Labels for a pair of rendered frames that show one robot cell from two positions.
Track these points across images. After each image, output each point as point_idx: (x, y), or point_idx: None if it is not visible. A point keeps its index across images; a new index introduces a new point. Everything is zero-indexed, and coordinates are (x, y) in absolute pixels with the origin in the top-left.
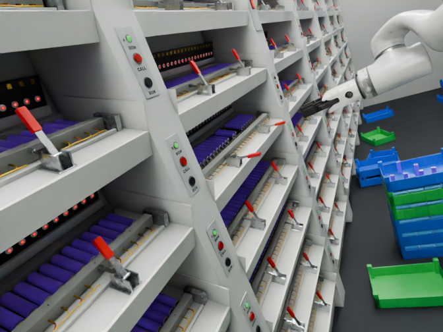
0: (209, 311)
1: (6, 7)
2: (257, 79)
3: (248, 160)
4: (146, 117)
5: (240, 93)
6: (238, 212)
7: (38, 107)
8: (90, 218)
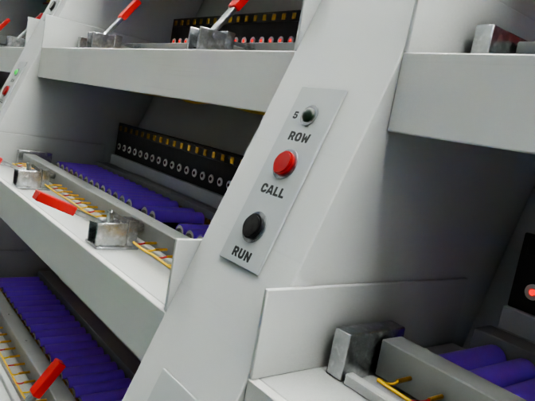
0: None
1: None
2: (210, 75)
3: (15, 192)
4: (26, 33)
5: (130, 79)
6: (13, 311)
7: None
8: None
